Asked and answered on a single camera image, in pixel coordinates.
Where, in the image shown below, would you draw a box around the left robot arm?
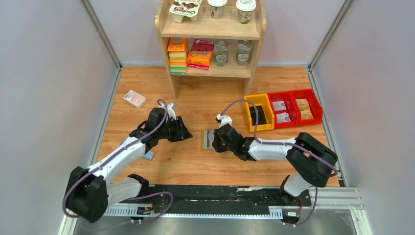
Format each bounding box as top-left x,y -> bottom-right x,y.
62,107 -> 193,223

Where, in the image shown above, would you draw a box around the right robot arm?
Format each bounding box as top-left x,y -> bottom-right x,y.
212,124 -> 338,197

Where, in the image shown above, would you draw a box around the pink white card pack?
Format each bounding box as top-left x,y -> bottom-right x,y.
123,90 -> 147,109

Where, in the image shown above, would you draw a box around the white cards in bin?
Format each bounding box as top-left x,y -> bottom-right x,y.
272,101 -> 291,123

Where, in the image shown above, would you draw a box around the blue small box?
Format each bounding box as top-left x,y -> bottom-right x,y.
142,151 -> 154,161

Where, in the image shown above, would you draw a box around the black item in bin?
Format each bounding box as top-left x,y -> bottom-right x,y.
249,105 -> 267,126

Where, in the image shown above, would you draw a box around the yellow plastic bin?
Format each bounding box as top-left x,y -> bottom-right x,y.
244,93 -> 275,132

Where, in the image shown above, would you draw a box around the orange pink snack box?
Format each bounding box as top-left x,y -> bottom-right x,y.
186,39 -> 214,71

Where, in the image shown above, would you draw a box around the stack of coloured sponges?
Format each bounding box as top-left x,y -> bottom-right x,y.
167,37 -> 188,75

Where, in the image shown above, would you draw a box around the left glass bottle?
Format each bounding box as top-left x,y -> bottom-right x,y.
213,39 -> 229,67

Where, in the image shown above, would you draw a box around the glass bottle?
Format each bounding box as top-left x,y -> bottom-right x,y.
213,39 -> 229,67
236,40 -> 253,66

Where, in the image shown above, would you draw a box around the right red plastic bin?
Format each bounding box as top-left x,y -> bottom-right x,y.
290,89 -> 323,126

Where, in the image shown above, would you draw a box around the wooden shelf unit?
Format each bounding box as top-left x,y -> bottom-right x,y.
155,0 -> 267,97

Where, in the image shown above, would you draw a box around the right glass bottle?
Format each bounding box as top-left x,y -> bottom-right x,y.
236,40 -> 253,66

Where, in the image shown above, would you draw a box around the yoghurt multipack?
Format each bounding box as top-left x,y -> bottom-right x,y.
169,0 -> 202,23

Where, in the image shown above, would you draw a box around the left paper coffee cup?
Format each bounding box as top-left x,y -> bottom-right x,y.
207,0 -> 228,20

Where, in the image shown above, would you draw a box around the paper coffee cup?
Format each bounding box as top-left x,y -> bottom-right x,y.
235,0 -> 256,24
207,0 -> 228,20

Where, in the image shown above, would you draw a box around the right paper coffee cup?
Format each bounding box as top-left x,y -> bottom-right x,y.
235,0 -> 256,24

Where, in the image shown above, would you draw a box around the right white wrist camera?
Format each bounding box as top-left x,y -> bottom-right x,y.
215,114 -> 232,130

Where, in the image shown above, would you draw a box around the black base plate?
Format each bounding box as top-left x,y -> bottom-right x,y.
145,185 -> 300,215

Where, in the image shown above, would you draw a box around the aluminium rail frame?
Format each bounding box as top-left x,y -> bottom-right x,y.
69,184 -> 372,235

